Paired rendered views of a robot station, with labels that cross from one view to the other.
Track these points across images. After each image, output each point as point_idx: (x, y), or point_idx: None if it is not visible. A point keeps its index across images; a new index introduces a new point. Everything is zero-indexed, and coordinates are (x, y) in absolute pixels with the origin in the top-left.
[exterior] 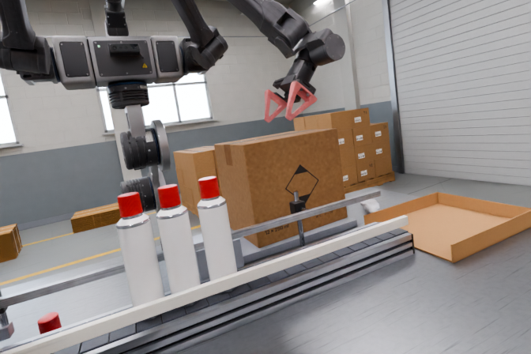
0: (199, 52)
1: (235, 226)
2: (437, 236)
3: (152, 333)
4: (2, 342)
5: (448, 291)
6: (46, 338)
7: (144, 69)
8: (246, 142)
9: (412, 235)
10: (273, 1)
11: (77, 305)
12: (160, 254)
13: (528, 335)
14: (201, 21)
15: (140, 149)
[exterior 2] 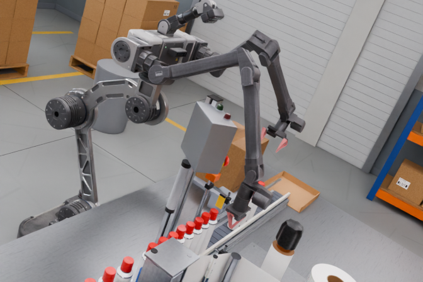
0: (219, 72)
1: (206, 178)
2: (290, 199)
3: (242, 235)
4: None
5: (301, 224)
6: (226, 236)
7: (175, 62)
8: (241, 145)
9: (289, 200)
10: (290, 98)
11: None
12: None
13: (321, 238)
14: None
15: (153, 114)
